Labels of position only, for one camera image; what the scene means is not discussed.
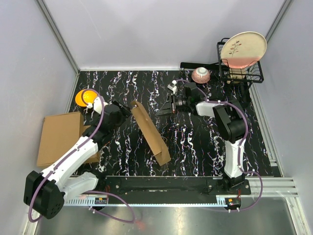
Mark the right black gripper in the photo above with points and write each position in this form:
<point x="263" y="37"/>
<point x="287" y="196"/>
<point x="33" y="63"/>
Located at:
<point x="167" y="107"/>

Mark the orange bowl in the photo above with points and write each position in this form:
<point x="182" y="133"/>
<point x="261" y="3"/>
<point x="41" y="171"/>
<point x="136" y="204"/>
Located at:
<point x="83" y="98"/>

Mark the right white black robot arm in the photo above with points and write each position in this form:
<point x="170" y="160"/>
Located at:
<point x="231" y="122"/>

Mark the brown cardboard box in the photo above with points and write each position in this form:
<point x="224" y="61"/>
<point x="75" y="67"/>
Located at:
<point x="150" y="133"/>
<point x="59" y="134"/>

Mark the beige plate with leaf pattern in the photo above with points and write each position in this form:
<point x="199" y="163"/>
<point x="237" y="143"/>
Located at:
<point x="243" y="50"/>

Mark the closed brown cardboard box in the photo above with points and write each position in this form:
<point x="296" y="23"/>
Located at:
<point x="59" y="134"/>

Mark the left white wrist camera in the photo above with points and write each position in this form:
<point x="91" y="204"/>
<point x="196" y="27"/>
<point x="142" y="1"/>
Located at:
<point x="97" y="105"/>

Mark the pink patterned ceramic bowl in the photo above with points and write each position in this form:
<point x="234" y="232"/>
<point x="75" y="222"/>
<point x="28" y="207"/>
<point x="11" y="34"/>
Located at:
<point x="201" y="75"/>

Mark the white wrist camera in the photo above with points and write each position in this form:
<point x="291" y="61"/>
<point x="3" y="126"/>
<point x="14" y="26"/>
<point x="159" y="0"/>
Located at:
<point x="172" y="87"/>
<point x="97" y="105"/>

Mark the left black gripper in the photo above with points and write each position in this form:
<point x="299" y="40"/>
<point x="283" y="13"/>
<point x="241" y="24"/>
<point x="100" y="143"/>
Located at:
<point x="124" y="112"/>

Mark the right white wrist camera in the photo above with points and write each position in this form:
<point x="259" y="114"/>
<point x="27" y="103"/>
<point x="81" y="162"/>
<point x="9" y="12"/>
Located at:
<point x="172" y="87"/>

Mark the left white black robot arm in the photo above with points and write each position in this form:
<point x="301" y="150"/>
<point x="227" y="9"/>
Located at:
<point x="46" y="192"/>

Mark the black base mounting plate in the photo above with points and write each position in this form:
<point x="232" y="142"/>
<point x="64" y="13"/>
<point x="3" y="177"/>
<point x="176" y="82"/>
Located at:
<point x="209" y="185"/>

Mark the beige cup in rack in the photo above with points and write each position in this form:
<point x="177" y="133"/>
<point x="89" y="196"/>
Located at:
<point x="236" y="74"/>

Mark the black wire dish rack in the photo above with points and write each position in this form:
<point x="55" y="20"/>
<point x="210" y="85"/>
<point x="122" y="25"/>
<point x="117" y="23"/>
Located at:
<point x="238" y="89"/>

